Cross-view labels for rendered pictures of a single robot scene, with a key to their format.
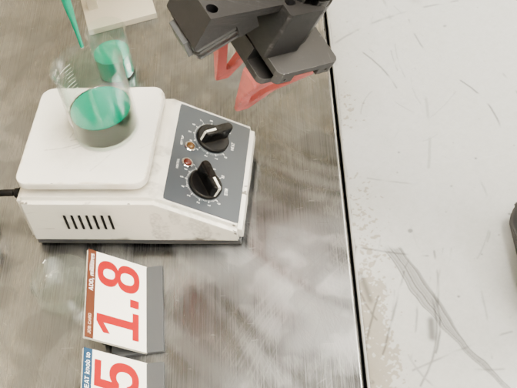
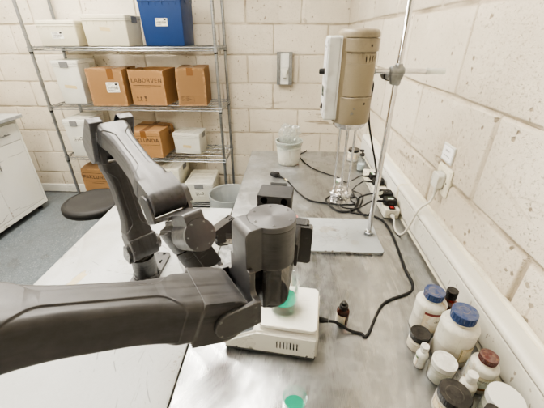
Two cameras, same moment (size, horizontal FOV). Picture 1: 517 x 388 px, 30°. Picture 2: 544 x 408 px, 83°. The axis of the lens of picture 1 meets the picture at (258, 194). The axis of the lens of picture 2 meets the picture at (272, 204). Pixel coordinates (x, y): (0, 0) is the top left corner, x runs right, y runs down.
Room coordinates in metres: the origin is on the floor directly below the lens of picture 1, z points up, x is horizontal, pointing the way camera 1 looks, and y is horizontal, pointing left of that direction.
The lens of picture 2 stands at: (1.10, 0.08, 1.50)
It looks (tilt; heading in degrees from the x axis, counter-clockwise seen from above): 29 degrees down; 177
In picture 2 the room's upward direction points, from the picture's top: straight up
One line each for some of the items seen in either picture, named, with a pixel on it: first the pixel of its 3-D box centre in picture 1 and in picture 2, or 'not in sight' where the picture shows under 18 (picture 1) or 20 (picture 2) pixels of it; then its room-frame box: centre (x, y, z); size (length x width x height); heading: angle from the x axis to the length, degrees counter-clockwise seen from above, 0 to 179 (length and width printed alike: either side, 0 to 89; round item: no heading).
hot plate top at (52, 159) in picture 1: (92, 136); (290, 306); (0.62, 0.14, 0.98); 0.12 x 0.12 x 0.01; 77
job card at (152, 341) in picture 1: (125, 299); not in sight; (0.48, 0.13, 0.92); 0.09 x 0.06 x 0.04; 177
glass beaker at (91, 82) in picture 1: (98, 95); (283, 295); (0.63, 0.12, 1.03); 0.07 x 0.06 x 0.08; 150
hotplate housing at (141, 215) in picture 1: (130, 167); (278, 319); (0.62, 0.12, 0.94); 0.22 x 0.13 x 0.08; 77
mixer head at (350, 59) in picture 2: not in sight; (346, 80); (0.24, 0.32, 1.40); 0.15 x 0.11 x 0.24; 84
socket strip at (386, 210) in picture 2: not in sight; (378, 189); (-0.05, 0.59, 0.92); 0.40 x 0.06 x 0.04; 174
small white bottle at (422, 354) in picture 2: not in sight; (422, 354); (0.72, 0.40, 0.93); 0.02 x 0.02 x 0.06
